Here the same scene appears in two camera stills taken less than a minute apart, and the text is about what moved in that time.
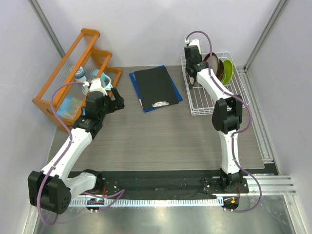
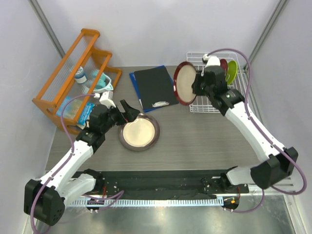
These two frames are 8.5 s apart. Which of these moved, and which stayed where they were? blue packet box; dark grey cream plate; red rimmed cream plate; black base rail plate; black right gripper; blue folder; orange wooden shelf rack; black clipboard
Moved: red rimmed cream plate; dark grey cream plate; black right gripper
Stayed: blue packet box; blue folder; orange wooden shelf rack; black clipboard; black base rail plate
